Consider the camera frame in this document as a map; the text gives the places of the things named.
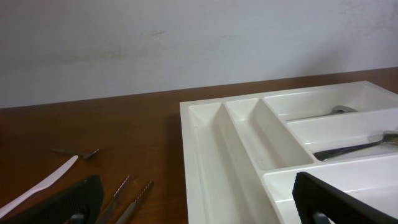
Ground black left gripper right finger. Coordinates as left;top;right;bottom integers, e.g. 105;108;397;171
292;172;397;224

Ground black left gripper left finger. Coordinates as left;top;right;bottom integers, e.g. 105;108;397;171
1;175;104;224

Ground steel fork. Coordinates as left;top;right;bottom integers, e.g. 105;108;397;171
277;105;358;121

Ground steel tongs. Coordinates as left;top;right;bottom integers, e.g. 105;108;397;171
96;175;155;224

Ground dark small teaspoon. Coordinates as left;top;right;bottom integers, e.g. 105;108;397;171
51;149;99;160

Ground pink plastic knife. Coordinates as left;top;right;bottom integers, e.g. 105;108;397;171
1;155;78;218

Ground white cutlery tray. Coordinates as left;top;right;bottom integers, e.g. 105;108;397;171
180;81;397;223

